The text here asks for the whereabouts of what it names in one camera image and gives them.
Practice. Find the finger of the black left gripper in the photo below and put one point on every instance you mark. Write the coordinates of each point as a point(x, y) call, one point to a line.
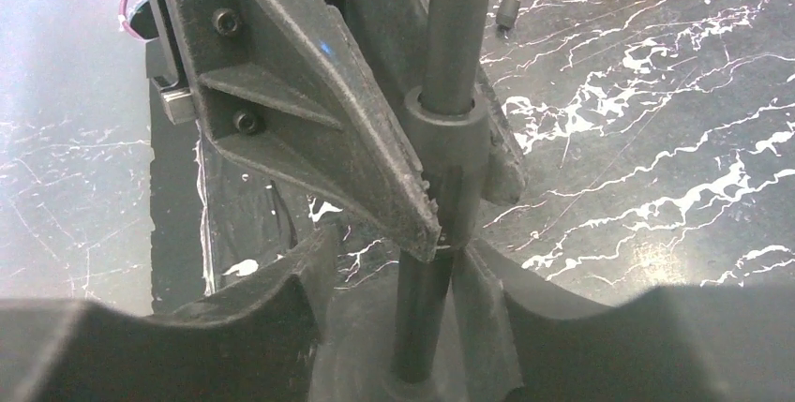
point(391, 35)

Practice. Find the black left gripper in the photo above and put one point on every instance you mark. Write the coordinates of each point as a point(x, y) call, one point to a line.
point(281, 87)

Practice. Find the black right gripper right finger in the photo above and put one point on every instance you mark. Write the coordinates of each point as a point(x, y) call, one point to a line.
point(526, 339)

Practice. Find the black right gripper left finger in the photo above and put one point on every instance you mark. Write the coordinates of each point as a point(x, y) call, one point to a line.
point(255, 340)

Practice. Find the black microphone stand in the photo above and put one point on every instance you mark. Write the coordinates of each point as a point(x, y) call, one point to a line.
point(398, 339)

